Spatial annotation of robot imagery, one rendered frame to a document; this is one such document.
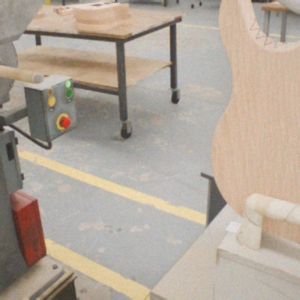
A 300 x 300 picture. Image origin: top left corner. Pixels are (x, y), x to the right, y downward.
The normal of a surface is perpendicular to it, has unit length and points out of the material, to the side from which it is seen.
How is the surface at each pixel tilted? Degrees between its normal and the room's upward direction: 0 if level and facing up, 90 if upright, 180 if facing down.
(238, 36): 93
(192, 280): 0
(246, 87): 93
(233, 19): 93
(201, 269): 0
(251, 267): 90
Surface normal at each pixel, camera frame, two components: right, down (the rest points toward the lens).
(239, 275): -0.55, 0.36
